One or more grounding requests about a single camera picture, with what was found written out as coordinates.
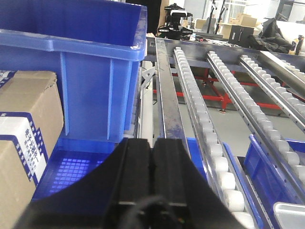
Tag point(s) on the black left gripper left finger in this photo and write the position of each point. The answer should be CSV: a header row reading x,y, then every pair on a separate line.
x,y
102,199

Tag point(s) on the red metal frame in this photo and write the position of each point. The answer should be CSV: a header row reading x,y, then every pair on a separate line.
x,y
215,96

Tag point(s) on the black robot in background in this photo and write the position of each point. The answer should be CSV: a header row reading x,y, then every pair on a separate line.
x,y
172,29

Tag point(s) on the black bag on table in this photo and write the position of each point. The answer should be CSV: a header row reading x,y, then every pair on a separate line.
x,y
271,39

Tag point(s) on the large blue plastic crate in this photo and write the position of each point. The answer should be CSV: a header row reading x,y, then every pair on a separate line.
x,y
95,48

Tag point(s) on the cardboard boxes in background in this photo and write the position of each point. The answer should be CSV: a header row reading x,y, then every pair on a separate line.
x,y
242,19

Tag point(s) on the white roller track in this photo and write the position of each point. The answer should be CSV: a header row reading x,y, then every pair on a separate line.
x,y
218,164
274,144
290,105

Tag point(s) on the blue plastic bin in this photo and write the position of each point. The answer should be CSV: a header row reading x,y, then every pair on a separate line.
x,y
268,180

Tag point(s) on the brown cardboard box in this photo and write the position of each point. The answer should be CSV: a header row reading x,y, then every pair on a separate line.
x,y
36,92

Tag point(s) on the white blue printed box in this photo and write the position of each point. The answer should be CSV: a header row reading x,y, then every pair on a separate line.
x,y
23,158

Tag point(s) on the steel shelf divider rail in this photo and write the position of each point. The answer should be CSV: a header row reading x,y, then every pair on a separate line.
x,y
170,121

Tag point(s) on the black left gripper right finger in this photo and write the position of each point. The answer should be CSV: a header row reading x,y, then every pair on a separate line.
x,y
193,202

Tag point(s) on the silver metal tray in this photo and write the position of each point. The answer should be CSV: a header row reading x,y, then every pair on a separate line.
x,y
289,216

